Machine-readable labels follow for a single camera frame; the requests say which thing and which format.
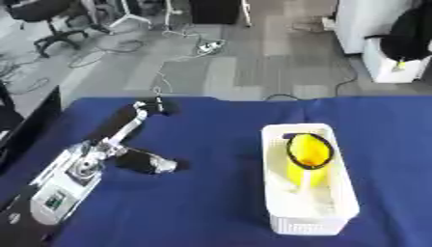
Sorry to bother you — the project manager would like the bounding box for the black bag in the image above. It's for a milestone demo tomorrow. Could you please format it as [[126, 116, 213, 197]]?
[[379, 4, 432, 63]]

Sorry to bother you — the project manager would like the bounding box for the black office chair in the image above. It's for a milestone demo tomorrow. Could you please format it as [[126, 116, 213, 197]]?
[[3, 0, 115, 59]]

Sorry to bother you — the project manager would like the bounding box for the white tripod stand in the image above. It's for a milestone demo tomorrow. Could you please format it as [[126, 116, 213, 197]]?
[[106, 0, 155, 29]]

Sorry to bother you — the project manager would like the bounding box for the yellow and black toy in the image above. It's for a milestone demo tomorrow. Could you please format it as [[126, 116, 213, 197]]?
[[282, 132, 337, 189]]

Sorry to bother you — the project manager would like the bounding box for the white plastic basket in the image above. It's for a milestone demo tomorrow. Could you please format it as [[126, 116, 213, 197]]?
[[259, 123, 362, 236]]

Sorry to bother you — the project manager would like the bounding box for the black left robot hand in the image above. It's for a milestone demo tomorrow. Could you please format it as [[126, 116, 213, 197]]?
[[84, 96, 193, 176]]

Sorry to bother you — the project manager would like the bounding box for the black floor cable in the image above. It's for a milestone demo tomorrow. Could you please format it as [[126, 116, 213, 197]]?
[[263, 53, 362, 101]]

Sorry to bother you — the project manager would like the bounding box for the black cabinet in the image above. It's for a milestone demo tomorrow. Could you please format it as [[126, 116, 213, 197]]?
[[187, 0, 243, 25]]

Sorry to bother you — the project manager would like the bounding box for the white power strip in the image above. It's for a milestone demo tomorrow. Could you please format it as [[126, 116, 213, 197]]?
[[196, 39, 229, 55]]

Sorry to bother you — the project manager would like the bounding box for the white box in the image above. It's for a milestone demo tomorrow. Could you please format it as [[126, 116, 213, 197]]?
[[361, 36, 432, 84]]

